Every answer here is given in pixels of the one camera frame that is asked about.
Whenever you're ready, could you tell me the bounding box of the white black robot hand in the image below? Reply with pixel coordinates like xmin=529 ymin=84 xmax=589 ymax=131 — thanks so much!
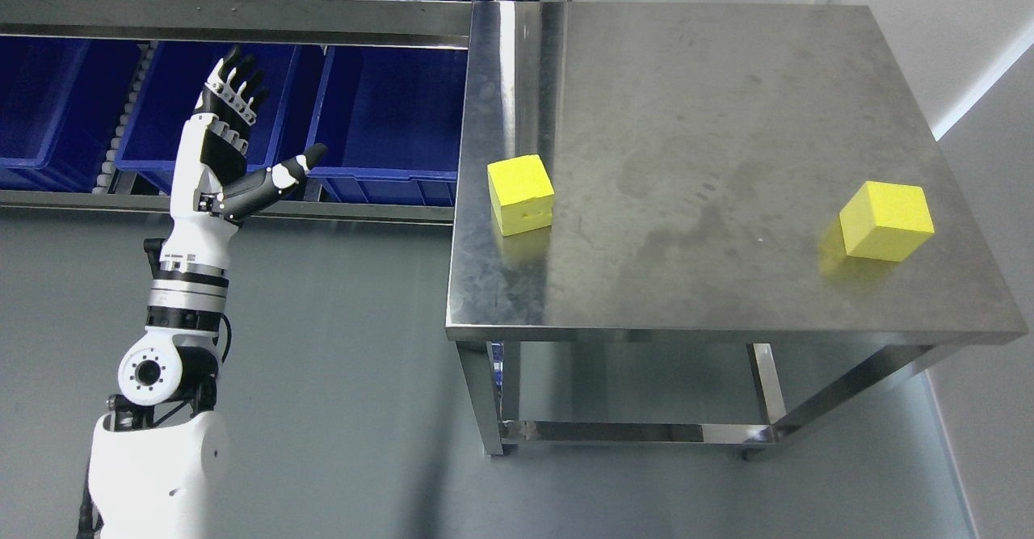
xmin=158 ymin=46 xmax=328 ymax=275

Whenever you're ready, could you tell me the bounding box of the yellow foam block with holes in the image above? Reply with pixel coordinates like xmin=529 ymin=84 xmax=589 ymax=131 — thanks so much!
xmin=486 ymin=154 xmax=555 ymax=238

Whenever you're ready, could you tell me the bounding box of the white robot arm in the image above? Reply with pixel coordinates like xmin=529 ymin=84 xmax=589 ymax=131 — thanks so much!
xmin=77 ymin=233 xmax=229 ymax=538

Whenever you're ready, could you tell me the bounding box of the steel shelf rack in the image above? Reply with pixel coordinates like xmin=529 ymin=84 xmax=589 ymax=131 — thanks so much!
xmin=1 ymin=0 xmax=539 ymax=226

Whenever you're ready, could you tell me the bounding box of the blue plastic bin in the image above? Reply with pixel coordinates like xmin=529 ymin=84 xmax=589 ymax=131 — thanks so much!
xmin=308 ymin=46 xmax=468 ymax=207
xmin=1 ymin=36 xmax=141 ymax=192
xmin=115 ymin=42 xmax=318 ymax=194

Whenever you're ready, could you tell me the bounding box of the stainless steel table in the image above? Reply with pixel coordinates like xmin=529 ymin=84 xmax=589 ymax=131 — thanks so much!
xmin=444 ymin=2 xmax=1028 ymax=458

